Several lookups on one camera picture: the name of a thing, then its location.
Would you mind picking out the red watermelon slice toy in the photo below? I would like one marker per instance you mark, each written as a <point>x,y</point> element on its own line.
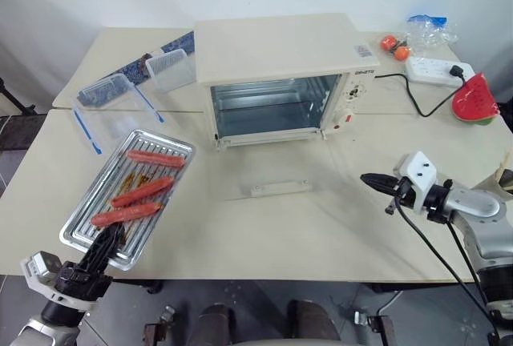
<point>475,99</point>

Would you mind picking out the small clear ribbed plastic container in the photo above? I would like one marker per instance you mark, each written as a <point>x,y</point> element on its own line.
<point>170,69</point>

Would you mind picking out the cream toaster oven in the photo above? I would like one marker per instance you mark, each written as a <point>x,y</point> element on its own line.
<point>276,47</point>

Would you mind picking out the dark rounded shape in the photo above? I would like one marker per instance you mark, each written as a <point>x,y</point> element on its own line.
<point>312,322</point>
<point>214,324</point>

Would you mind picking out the black power plug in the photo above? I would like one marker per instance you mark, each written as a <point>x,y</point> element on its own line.
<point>458,70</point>

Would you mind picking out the grey caster wheel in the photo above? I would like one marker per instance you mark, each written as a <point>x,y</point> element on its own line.
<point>361,317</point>
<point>167,314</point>

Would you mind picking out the red sausage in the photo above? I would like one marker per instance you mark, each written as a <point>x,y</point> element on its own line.
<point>144,191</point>
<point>156,158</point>
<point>124,214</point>

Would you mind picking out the blue patterned cloth mat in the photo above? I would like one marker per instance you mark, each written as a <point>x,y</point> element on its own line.
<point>128,70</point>

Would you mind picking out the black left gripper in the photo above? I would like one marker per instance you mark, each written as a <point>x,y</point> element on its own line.
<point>82,280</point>

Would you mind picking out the clear plastic bag blue strip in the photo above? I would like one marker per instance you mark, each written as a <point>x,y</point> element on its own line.
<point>431,33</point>

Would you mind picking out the glass toaster oven door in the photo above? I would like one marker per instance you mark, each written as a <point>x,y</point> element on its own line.
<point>280,187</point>

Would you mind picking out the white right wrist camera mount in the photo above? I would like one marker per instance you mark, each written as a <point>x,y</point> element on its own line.
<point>418,171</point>

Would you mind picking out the white power strip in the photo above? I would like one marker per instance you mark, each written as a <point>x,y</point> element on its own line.
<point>429,69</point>

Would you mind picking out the black metal stand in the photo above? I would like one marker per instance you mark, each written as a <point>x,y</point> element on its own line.
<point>14,99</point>

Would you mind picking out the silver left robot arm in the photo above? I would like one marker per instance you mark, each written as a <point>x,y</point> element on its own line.
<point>44,324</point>

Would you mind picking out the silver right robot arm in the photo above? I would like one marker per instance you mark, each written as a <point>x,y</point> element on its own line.
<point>481,206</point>

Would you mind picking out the silver ribbed metal baking tray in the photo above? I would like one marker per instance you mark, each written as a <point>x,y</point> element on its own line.
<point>162,175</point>

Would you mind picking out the clear plastic container blue clips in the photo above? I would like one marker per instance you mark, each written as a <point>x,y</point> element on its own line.
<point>112,117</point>

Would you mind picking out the small orange fruit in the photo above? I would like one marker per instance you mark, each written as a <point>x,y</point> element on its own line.
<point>401,53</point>
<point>387,42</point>

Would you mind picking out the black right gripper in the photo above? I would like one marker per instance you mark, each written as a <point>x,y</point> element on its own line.
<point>405,195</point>

